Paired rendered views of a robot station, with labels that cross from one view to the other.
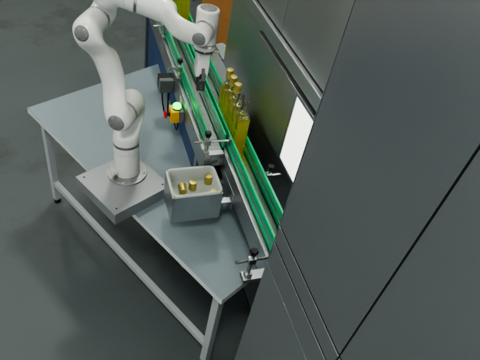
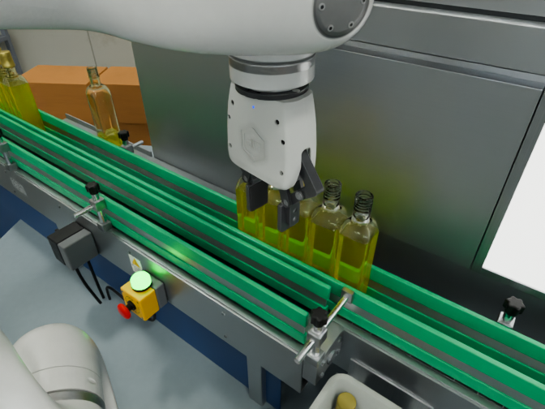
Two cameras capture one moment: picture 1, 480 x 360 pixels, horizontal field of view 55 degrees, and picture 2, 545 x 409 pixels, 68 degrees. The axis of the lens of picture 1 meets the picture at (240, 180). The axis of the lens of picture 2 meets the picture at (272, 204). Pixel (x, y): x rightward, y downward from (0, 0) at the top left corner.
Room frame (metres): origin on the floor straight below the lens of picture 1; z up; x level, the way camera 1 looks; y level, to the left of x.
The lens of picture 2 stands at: (1.26, 0.43, 1.69)
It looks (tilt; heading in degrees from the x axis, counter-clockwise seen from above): 37 degrees down; 332
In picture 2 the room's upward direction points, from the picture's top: straight up
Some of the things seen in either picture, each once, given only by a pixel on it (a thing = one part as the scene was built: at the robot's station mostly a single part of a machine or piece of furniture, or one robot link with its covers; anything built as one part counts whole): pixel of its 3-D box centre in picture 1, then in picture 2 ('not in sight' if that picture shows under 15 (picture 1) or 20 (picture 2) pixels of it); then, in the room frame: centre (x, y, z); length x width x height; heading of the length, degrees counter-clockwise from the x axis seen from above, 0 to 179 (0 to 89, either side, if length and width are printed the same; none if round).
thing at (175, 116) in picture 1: (176, 113); (143, 296); (1.95, 0.40, 0.96); 0.07 x 0.07 x 0.07; 26
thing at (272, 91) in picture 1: (288, 122); (490, 185); (1.58, -0.14, 1.32); 0.90 x 0.03 x 0.34; 26
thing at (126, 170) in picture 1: (126, 158); not in sight; (1.60, 0.55, 0.90); 0.19 x 0.19 x 0.18
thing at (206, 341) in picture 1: (125, 232); not in sight; (1.59, 0.56, 0.36); 1.51 x 0.09 x 0.71; 54
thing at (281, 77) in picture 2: (204, 44); (270, 65); (1.61, 0.24, 1.56); 0.09 x 0.08 x 0.03; 16
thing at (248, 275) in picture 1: (255, 268); not in sight; (1.01, -0.12, 1.07); 0.17 x 0.05 x 0.23; 116
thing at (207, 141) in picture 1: (212, 143); (323, 327); (1.59, 0.15, 1.12); 0.17 x 0.03 x 0.12; 116
